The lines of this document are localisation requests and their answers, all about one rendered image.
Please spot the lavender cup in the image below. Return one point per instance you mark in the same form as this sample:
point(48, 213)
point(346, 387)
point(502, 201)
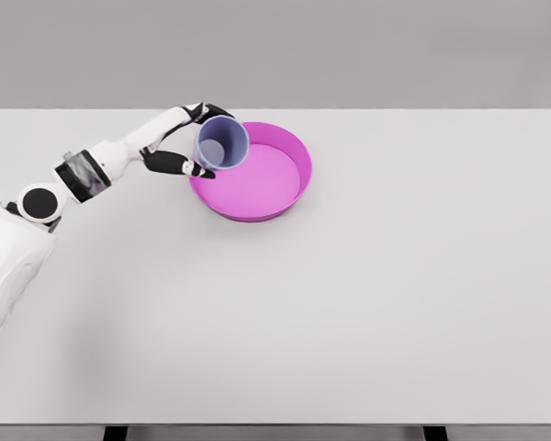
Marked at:
point(222, 143)

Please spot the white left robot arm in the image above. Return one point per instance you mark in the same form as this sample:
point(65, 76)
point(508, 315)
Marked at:
point(23, 239)

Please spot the magenta round plate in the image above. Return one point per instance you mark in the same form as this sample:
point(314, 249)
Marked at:
point(262, 184)

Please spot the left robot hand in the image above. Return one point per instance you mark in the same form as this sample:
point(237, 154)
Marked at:
point(158, 128)

